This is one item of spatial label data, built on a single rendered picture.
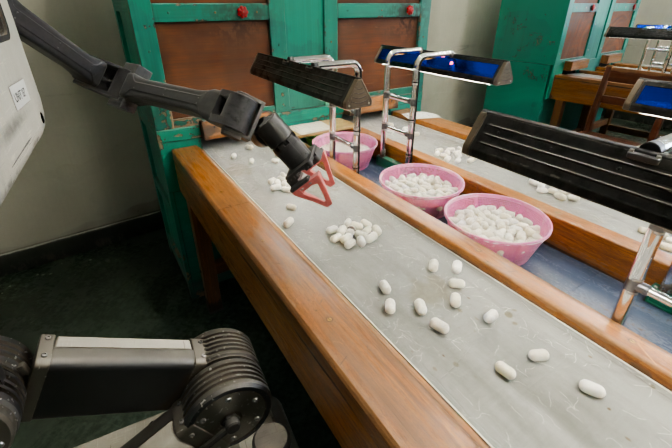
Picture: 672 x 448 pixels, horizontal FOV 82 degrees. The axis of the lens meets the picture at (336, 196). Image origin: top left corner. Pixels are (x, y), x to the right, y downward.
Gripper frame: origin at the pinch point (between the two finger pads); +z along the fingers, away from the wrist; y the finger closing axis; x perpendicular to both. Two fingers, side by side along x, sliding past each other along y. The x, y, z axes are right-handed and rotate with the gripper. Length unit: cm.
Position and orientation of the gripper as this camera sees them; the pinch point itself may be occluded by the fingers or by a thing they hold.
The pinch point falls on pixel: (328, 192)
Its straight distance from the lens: 81.4
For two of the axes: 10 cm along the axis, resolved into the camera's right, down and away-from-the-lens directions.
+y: -0.5, 4.5, -8.9
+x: 7.7, -5.5, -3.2
